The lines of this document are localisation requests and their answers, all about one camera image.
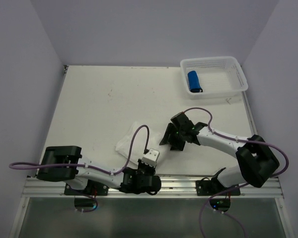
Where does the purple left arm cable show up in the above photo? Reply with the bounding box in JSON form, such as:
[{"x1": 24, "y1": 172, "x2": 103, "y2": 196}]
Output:
[{"x1": 9, "y1": 125, "x2": 150, "y2": 213}]

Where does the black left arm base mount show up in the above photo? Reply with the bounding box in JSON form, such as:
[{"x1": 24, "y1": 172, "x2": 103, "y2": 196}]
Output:
[{"x1": 64, "y1": 181, "x2": 109, "y2": 196}]

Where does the white towel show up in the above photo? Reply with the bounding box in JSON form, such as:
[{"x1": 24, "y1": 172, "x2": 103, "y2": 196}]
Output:
[{"x1": 115, "y1": 121, "x2": 168, "y2": 165}]

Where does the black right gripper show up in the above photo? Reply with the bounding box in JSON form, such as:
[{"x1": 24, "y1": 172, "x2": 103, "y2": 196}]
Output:
[{"x1": 161, "y1": 122, "x2": 186, "y2": 151}]

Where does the white plastic basket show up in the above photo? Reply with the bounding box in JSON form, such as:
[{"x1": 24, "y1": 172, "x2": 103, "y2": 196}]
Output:
[{"x1": 180, "y1": 56, "x2": 248, "y2": 99}]

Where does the aluminium rail frame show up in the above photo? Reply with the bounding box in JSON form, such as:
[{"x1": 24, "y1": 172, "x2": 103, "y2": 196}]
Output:
[{"x1": 9, "y1": 64, "x2": 295, "y2": 238}]

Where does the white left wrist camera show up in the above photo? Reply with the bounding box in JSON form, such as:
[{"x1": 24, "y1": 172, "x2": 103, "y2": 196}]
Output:
[{"x1": 141, "y1": 148, "x2": 160, "y2": 168}]

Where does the blue towel with black trim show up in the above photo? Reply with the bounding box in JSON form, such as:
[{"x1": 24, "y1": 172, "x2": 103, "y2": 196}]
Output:
[{"x1": 187, "y1": 70, "x2": 203, "y2": 93}]

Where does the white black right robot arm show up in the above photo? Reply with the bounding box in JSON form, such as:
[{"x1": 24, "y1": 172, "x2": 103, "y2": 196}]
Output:
[{"x1": 160, "y1": 112, "x2": 280, "y2": 195}]

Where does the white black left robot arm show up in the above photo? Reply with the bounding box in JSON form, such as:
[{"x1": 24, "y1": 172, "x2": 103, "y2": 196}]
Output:
[{"x1": 36, "y1": 146, "x2": 161, "y2": 195}]

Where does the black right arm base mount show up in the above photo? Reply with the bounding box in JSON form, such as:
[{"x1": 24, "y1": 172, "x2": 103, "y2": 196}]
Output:
[{"x1": 195, "y1": 178, "x2": 229, "y2": 196}]

